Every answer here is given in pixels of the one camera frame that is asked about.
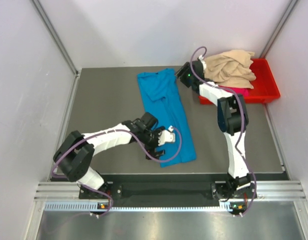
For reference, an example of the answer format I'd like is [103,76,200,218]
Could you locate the blue t-shirt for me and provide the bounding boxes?
[137,68,197,168]

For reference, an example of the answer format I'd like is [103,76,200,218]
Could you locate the right corner aluminium post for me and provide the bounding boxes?
[259,0,300,59]

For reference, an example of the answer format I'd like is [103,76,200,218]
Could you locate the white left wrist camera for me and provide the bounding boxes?
[158,125,176,146]

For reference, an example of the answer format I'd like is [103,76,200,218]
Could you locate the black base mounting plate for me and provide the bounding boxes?
[78,172,289,208]

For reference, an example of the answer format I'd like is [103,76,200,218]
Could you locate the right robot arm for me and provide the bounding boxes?
[175,60,251,202]

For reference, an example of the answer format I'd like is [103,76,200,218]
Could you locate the left corner aluminium post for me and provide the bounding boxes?
[30,0,79,76]

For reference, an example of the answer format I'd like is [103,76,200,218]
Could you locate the corner aluminium post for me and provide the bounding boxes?
[30,0,79,76]
[259,0,300,59]

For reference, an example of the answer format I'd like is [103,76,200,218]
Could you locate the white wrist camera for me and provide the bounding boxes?
[158,125,176,146]
[197,55,207,71]

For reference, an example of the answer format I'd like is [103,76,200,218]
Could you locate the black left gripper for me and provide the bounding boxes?
[140,126,165,160]

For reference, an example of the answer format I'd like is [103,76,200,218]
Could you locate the red plastic bin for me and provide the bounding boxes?
[190,59,280,104]

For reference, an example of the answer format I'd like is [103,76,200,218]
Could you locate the beige t-shirt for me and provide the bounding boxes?
[204,49,256,89]

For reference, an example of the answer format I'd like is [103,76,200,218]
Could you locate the pink t-shirt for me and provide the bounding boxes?
[231,87,250,97]

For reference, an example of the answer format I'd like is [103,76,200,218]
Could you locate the white slotted cable duct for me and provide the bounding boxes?
[44,201,244,213]

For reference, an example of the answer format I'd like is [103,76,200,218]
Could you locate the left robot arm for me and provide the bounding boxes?
[53,112,175,199]

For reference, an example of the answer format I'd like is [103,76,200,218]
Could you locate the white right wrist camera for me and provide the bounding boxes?
[197,55,207,71]

